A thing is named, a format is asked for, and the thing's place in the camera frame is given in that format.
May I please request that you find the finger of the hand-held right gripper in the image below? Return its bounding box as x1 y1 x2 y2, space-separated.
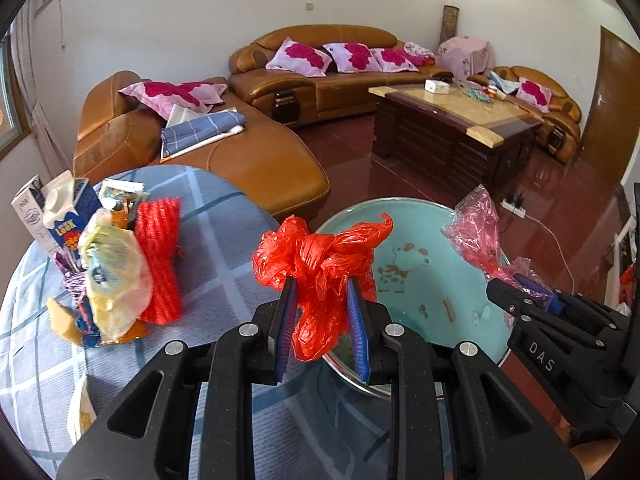
514 272 631 332
486 278 539 322

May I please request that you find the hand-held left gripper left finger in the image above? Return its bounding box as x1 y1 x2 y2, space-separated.
55 277 301 480

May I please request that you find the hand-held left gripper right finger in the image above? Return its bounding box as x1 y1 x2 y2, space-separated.
346 276 584 480

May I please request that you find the red plastic bag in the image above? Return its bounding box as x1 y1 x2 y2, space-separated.
252 212 396 364

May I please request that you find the pink plastic bag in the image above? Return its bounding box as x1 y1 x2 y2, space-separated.
440 184 556 306

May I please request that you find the teal enamel basin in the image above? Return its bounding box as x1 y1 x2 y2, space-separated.
317 197 514 400

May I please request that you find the red mesh net bag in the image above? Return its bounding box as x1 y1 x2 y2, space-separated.
133 197 184 326

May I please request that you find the orange snack wrapper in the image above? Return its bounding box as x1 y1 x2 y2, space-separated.
100 317 150 346

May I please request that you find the clear yellowish plastic bag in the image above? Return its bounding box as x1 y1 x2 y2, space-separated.
77 207 154 341

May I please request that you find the blue snack wrapper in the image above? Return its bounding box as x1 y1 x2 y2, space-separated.
75 294 102 349

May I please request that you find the purple foil wrapper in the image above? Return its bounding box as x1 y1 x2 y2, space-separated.
54 249 101 307

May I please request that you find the yellow wrapper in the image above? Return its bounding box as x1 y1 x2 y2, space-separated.
46 296 81 346

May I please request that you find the person's right forearm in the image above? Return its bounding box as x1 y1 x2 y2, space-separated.
569 435 624 480

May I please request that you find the white power strip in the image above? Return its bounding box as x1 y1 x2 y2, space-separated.
501 194 527 219

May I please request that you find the orange leather corner sofa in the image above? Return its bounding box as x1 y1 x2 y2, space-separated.
72 24 451 222

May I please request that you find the dark wooden coffee table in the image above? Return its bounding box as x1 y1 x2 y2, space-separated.
368 81 544 189

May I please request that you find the orange leather armchair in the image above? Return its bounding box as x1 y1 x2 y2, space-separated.
467 65 584 164

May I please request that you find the brown wooden door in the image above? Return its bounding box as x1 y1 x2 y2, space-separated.
582 26 640 187

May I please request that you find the pink floral pillow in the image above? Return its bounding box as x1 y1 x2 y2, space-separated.
265 37 334 79
322 42 384 74
515 77 556 114
370 47 419 74
118 80 229 114

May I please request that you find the light blue cloth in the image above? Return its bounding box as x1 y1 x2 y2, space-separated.
487 69 521 95

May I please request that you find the blue checked folded cloth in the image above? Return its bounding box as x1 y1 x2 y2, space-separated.
160 111 247 161

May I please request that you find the white folded cloth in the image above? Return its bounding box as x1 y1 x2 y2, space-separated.
165 104 237 129

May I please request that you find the pink cloth covered appliance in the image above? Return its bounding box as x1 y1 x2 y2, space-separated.
437 35 496 79

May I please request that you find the blue and white milk carton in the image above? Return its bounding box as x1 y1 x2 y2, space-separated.
42 170 104 267

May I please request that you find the folded pink floral blanket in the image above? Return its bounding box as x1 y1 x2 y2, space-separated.
403 41 436 67

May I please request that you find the white paper box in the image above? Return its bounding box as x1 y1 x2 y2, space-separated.
11 175 55 256

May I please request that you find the rolled bamboo mat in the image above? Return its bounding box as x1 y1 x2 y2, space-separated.
439 5 461 47

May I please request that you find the pale pink curtain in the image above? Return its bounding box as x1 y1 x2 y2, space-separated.
10 0 69 172

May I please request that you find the window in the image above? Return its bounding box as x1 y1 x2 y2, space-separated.
0 35 32 161

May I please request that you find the white power cable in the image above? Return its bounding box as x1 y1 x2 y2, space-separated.
524 212 582 297

